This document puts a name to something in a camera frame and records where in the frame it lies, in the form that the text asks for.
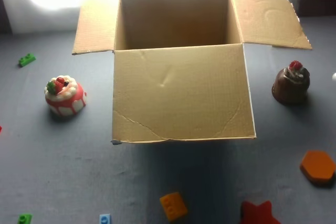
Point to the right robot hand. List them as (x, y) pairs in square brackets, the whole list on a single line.
[(334, 77)]

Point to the chocolate toy cupcake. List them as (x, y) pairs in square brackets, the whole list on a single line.
[(290, 87)]

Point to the cardboard box with flaps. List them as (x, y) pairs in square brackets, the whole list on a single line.
[(181, 90)]

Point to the pink strawberry toy cake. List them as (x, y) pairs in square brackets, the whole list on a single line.
[(65, 98)]

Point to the orange hexagon block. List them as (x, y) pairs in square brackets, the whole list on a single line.
[(319, 166)]

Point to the red star block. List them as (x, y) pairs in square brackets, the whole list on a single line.
[(258, 213)]

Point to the orange toy brick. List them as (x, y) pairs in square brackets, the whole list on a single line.
[(174, 208)]

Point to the blue toy brick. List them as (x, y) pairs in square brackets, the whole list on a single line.
[(105, 219)]

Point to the grey table cloth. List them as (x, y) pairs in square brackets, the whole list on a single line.
[(65, 169)]

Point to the white backdrop cloth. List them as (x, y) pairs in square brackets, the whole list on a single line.
[(47, 22)]

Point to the green toy brick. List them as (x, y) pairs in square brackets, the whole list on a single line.
[(25, 219), (26, 60)]

